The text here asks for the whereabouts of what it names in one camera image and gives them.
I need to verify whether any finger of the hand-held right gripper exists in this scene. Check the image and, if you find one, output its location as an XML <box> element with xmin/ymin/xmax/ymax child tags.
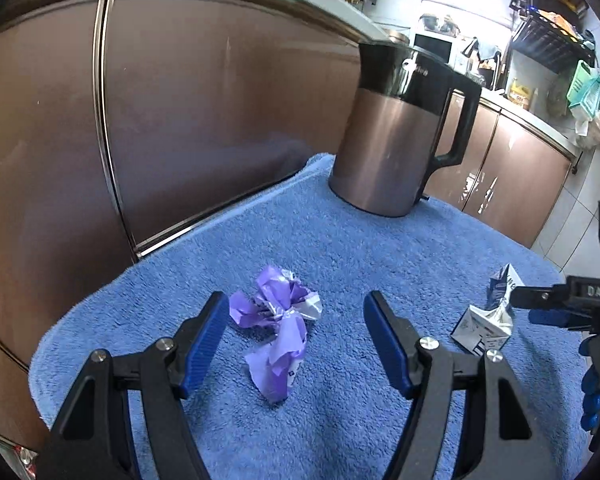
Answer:
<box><xmin>527</xmin><ymin>308</ymin><xmax>598</xmax><ymax>332</ymax></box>
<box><xmin>511</xmin><ymin>284</ymin><xmax>571</xmax><ymax>309</ymax></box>

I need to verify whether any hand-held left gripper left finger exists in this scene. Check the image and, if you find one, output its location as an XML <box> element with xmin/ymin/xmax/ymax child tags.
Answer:
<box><xmin>45</xmin><ymin>291</ymin><xmax>231</xmax><ymax>480</ymax></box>

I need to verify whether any white plastic bag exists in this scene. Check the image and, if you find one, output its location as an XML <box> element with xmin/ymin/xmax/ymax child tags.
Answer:
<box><xmin>574</xmin><ymin>109</ymin><xmax>600</xmax><ymax>151</ymax></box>

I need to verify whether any white microwave oven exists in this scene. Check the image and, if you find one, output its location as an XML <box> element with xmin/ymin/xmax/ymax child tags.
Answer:
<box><xmin>412</xmin><ymin>32</ymin><xmax>456</xmax><ymax>67</ymax></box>

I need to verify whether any white blue milk carton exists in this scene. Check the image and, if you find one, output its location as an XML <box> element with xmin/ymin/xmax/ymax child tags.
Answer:
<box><xmin>450</xmin><ymin>264</ymin><xmax>526</xmax><ymax>358</ymax></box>

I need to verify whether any green plastic basket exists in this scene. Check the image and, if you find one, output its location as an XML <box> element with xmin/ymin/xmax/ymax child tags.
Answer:
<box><xmin>567</xmin><ymin>59</ymin><xmax>600</xmax><ymax>114</ymax></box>

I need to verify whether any blue towel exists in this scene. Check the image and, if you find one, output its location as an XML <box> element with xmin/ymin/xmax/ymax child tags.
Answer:
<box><xmin>27</xmin><ymin>152</ymin><xmax>598</xmax><ymax>480</ymax></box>

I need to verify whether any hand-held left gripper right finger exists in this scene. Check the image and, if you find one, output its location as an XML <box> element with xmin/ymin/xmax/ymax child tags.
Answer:
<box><xmin>362</xmin><ymin>290</ymin><xmax>551</xmax><ymax>480</ymax></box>

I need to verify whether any black wire wall rack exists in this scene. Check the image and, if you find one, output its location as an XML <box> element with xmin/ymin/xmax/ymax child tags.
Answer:
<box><xmin>510</xmin><ymin>0</ymin><xmax>597</xmax><ymax>74</ymax></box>

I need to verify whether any brown kitchen cabinet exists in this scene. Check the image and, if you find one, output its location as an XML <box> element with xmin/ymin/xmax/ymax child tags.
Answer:
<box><xmin>0</xmin><ymin>0</ymin><xmax>578</xmax><ymax>461</ymax></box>

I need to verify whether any purple wrapper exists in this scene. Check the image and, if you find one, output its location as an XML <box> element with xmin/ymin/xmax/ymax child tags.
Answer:
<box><xmin>228</xmin><ymin>266</ymin><xmax>324</xmax><ymax>404</ymax></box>

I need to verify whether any steel electric kettle black handle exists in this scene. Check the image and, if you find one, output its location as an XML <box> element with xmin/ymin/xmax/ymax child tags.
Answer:
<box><xmin>328</xmin><ymin>42</ymin><xmax>482</xmax><ymax>217</ymax></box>

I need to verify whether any person's right hand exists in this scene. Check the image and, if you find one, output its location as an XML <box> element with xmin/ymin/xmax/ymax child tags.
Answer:
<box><xmin>579</xmin><ymin>332</ymin><xmax>600</xmax><ymax>433</ymax></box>

